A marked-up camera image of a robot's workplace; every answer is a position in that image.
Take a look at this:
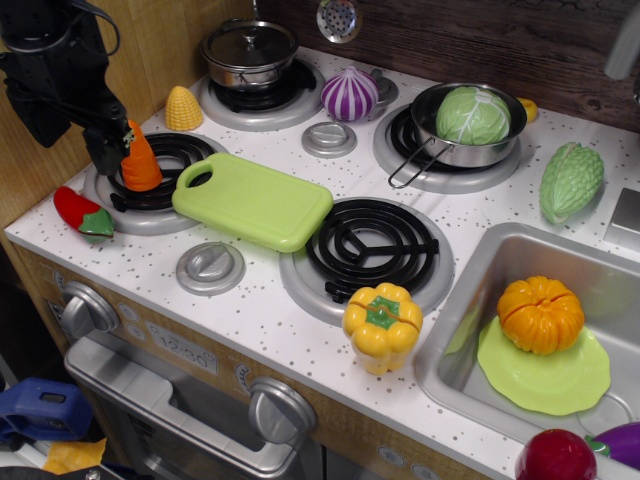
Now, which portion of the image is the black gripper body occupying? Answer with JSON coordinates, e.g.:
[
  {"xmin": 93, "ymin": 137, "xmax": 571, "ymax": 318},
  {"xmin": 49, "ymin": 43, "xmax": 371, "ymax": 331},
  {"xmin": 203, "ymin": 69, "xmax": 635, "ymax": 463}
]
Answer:
[{"xmin": 1, "ymin": 19, "xmax": 127, "ymax": 148}]

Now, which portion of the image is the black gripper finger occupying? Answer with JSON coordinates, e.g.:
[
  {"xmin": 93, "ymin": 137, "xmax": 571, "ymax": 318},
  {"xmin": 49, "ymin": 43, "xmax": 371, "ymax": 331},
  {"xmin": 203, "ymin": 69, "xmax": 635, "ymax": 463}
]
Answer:
[
  {"xmin": 118, "ymin": 125, "xmax": 135, "ymax": 153},
  {"xmin": 83, "ymin": 128, "xmax": 125, "ymax": 176}
]

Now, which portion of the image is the orange toy carrot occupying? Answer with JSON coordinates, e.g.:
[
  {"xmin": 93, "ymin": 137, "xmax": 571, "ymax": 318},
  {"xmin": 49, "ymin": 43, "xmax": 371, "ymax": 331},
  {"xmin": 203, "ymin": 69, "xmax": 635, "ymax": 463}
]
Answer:
[{"xmin": 121, "ymin": 119, "xmax": 163, "ymax": 192}]

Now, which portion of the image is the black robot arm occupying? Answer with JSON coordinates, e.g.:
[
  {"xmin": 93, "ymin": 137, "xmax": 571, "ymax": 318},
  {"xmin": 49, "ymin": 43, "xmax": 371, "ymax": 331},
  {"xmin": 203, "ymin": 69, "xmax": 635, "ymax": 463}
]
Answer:
[{"xmin": 1, "ymin": 1, "xmax": 134, "ymax": 176}]

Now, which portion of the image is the green plastic cutting board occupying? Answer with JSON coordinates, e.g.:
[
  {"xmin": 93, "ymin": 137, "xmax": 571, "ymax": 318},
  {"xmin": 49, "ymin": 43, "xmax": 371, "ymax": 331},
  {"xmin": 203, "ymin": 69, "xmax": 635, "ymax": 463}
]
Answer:
[{"xmin": 172, "ymin": 153, "xmax": 334, "ymax": 253}]

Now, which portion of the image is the black front left burner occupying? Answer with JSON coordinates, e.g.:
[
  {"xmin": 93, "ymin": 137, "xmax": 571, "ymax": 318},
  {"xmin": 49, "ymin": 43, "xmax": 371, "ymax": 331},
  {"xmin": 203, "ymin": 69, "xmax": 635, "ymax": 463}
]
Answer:
[{"xmin": 108, "ymin": 132, "xmax": 225, "ymax": 212}]

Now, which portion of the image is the yellow toy corn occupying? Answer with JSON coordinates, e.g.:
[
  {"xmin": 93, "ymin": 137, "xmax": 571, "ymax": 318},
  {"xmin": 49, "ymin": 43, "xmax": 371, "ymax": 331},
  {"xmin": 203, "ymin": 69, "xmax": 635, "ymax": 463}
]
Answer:
[{"xmin": 165, "ymin": 86, "xmax": 204, "ymax": 131}]

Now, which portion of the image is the red toy chili pepper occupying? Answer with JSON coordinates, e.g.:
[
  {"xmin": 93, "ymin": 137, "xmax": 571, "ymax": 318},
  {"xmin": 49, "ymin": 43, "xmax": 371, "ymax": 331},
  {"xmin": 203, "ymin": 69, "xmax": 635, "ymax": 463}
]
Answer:
[{"xmin": 53, "ymin": 186, "xmax": 115, "ymax": 244}]

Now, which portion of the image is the steel pot with lid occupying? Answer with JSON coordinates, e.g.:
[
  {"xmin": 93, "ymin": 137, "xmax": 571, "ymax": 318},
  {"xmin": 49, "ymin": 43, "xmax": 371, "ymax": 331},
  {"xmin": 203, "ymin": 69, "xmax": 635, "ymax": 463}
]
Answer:
[{"xmin": 200, "ymin": 19, "xmax": 299, "ymax": 91}]

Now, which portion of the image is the grey stovetop knob front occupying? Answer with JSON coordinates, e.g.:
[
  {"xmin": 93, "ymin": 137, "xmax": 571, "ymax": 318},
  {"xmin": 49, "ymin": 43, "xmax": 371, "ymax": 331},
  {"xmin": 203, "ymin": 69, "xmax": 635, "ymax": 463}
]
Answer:
[{"xmin": 176, "ymin": 242, "xmax": 246, "ymax": 296}]

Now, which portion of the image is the grey stovetop knob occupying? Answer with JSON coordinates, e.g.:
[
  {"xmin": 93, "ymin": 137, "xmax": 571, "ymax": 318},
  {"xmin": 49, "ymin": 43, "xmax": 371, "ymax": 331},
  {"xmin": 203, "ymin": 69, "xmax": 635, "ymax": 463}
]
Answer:
[
  {"xmin": 176, "ymin": 242, "xmax": 246, "ymax": 296},
  {"xmin": 301, "ymin": 121, "xmax": 358, "ymax": 158},
  {"xmin": 369, "ymin": 68, "xmax": 399, "ymax": 120}
]

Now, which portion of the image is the silver oven knob left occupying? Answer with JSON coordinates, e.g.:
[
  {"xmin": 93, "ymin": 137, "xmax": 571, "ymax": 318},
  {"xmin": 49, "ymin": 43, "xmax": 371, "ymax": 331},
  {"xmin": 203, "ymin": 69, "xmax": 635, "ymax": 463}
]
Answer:
[{"xmin": 60, "ymin": 281, "xmax": 120, "ymax": 339}]

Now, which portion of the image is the silver oven knob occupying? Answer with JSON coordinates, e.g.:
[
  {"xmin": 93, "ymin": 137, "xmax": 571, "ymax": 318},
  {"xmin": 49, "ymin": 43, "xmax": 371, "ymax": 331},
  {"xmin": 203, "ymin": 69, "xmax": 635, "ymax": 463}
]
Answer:
[
  {"xmin": 249, "ymin": 376, "xmax": 317, "ymax": 445},
  {"xmin": 60, "ymin": 281, "xmax": 120, "ymax": 339}
]

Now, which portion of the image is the black back left burner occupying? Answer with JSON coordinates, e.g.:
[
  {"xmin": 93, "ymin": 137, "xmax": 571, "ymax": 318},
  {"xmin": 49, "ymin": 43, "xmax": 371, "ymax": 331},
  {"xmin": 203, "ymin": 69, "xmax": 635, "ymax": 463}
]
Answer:
[{"xmin": 209, "ymin": 59, "xmax": 320, "ymax": 113}]

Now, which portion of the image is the grey stovetop knob middle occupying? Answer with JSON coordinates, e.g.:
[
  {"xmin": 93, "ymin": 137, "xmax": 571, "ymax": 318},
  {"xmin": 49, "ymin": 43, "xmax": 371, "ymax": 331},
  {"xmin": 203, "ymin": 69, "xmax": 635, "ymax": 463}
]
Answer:
[{"xmin": 301, "ymin": 121, "xmax": 358, "ymax": 158}]

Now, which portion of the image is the purple toy onion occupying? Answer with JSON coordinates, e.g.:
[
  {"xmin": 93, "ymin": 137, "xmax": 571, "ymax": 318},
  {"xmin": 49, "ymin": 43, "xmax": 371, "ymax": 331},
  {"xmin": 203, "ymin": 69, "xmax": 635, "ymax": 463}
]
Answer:
[{"xmin": 321, "ymin": 66, "xmax": 379, "ymax": 122}]

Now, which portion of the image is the steel slotted ladle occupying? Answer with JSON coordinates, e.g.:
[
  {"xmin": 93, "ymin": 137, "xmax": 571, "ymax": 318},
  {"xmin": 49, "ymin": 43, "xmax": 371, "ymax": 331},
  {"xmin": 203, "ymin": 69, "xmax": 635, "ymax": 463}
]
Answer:
[{"xmin": 316, "ymin": 0, "xmax": 362, "ymax": 44}]

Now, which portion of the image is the grey stovetop knob back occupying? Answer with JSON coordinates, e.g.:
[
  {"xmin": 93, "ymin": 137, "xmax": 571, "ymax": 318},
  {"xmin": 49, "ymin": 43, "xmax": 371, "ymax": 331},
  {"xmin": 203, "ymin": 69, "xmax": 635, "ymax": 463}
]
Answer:
[{"xmin": 369, "ymin": 68, "xmax": 399, "ymax": 120}]

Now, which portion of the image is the black front right burner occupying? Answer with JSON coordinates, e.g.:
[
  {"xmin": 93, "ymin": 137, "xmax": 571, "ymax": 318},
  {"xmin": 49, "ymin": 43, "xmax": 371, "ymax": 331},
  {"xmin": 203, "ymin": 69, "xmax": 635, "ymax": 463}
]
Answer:
[{"xmin": 305, "ymin": 199, "xmax": 440, "ymax": 303}]

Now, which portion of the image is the blue plastic clamp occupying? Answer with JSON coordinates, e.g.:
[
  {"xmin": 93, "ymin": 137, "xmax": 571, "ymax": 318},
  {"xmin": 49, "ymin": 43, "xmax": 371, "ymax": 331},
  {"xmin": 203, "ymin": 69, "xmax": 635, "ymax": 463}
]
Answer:
[{"xmin": 1, "ymin": 378, "xmax": 93, "ymax": 442}]

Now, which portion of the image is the yellow cloth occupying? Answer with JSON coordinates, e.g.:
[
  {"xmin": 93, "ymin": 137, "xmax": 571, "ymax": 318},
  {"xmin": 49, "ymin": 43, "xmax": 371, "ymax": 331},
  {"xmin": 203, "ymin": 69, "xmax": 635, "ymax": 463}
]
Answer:
[{"xmin": 43, "ymin": 438, "xmax": 107, "ymax": 475}]

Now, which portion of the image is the yellow toy bell pepper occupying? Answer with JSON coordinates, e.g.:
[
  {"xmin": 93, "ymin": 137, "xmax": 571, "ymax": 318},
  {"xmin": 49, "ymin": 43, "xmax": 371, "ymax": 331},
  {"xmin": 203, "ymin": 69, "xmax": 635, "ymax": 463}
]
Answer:
[{"xmin": 342, "ymin": 282, "xmax": 423, "ymax": 375}]

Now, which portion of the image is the silver oven knob right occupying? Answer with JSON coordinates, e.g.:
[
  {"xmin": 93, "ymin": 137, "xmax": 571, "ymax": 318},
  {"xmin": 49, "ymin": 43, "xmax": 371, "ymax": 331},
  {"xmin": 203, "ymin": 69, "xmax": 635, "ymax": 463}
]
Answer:
[{"xmin": 249, "ymin": 376, "xmax": 317, "ymax": 445}]

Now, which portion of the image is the green toy cabbage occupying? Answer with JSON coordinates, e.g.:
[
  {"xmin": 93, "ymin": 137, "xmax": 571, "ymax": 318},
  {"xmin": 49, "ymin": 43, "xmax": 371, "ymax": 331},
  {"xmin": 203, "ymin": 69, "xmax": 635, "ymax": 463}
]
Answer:
[{"xmin": 436, "ymin": 86, "xmax": 511, "ymax": 145}]

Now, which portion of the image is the steel frying pan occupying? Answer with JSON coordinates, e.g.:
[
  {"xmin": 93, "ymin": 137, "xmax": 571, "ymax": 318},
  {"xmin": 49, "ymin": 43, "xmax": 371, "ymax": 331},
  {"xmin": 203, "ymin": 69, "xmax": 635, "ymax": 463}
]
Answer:
[{"xmin": 388, "ymin": 83, "xmax": 528, "ymax": 189}]

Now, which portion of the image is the silver toy sink basin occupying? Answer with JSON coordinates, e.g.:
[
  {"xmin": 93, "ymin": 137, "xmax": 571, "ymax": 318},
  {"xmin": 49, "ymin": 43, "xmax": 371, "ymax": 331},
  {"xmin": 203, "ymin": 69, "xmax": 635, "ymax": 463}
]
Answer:
[{"xmin": 415, "ymin": 224, "xmax": 639, "ymax": 441}]

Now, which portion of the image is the yellow toy cup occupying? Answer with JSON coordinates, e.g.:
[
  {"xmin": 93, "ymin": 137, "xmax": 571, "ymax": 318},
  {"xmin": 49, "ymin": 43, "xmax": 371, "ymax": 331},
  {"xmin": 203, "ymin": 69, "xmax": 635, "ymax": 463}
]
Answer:
[{"xmin": 517, "ymin": 97, "xmax": 538, "ymax": 123}]

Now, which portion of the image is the green toy bitter melon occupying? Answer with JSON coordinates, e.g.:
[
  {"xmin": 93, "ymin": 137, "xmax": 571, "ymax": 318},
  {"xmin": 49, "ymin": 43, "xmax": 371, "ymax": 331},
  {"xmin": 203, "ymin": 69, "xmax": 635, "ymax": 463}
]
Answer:
[{"xmin": 539, "ymin": 142, "xmax": 604, "ymax": 224}]

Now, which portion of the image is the orange toy pumpkin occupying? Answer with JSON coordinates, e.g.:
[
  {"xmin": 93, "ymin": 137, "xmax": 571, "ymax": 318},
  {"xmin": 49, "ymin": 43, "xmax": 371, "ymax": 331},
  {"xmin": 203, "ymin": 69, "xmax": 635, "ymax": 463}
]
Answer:
[{"xmin": 497, "ymin": 276, "xmax": 585, "ymax": 355}]

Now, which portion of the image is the silver toy faucet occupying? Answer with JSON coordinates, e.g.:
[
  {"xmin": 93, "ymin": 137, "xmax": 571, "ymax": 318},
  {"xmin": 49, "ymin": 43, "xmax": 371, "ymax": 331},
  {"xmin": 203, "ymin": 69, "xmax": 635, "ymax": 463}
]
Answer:
[{"xmin": 604, "ymin": 4, "xmax": 640, "ymax": 80}]

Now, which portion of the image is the light green plastic plate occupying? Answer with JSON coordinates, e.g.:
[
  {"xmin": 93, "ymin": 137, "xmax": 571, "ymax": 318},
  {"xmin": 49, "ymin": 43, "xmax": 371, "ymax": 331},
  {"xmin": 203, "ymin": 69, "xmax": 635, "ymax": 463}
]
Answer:
[{"xmin": 477, "ymin": 318, "xmax": 611, "ymax": 416}]

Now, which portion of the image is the red toy apple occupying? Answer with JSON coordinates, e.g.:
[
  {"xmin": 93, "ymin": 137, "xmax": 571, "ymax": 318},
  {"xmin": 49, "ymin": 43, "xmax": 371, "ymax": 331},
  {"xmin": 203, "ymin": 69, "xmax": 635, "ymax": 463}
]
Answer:
[{"xmin": 515, "ymin": 429, "xmax": 597, "ymax": 480}]

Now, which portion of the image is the purple toy eggplant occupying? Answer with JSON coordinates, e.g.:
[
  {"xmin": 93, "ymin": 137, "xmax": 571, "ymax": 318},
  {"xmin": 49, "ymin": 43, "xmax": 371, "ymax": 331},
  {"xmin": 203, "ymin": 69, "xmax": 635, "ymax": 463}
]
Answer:
[{"xmin": 585, "ymin": 422, "xmax": 640, "ymax": 470}]

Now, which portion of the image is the silver oven door handle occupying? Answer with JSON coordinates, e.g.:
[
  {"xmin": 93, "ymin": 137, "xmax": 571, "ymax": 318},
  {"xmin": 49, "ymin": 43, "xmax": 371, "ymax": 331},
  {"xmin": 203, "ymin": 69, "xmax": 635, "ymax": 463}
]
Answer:
[{"xmin": 65, "ymin": 338, "xmax": 307, "ymax": 479}]

